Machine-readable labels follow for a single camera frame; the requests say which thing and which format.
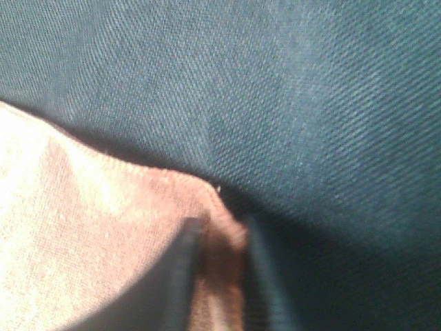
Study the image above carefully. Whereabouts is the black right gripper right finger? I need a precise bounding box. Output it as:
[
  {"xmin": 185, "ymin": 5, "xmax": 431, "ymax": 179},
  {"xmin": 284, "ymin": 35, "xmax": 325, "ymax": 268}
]
[{"xmin": 243, "ymin": 217, "xmax": 296, "ymax": 330}]

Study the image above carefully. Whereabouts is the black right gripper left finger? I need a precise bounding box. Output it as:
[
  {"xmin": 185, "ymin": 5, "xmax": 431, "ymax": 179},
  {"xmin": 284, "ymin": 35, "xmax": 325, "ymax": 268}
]
[{"xmin": 68, "ymin": 218, "xmax": 203, "ymax": 331}]

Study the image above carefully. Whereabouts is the brown microfibre towel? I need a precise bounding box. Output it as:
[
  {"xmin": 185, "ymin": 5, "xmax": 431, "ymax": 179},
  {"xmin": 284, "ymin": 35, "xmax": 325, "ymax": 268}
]
[{"xmin": 1, "ymin": 103, "xmax": 247, "ymax": 330}]

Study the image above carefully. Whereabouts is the black table cloth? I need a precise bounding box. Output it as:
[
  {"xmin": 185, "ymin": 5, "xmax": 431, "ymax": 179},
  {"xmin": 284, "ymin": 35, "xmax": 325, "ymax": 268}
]
[{"xmin": 1, "ymin": 1, "xmax": 440, "ymax": 330}]

